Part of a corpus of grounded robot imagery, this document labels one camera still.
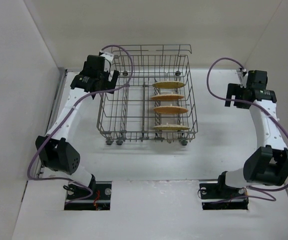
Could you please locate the orange woven plate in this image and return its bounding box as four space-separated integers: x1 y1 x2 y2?
153 105 189 115
151 93 184 102

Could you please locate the yellow woven plate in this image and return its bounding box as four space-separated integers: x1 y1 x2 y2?
152 81 186 89
153 124 189 132

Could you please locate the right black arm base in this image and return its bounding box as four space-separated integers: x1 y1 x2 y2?
198 182 249 211

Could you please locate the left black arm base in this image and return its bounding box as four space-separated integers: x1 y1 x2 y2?
63 181 112 211

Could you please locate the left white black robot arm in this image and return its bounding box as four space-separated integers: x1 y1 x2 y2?
35 51 119 188

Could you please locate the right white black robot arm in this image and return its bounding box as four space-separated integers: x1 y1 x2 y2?
218 69 288 189

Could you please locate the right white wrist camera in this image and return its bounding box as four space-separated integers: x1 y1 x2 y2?
238 68 248 88

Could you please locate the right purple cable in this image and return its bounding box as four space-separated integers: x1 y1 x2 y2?
206 57 288 202

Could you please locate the purple cable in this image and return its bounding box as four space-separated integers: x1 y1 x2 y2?
26 44 134 206
206 57 288 202

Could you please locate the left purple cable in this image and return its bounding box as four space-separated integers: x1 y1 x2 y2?
26 44 134 206

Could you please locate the grey wire dish rack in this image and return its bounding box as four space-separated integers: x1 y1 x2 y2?
97 44 198 146

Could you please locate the left aluminium table rail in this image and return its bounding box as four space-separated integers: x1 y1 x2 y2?
32 67 67 178

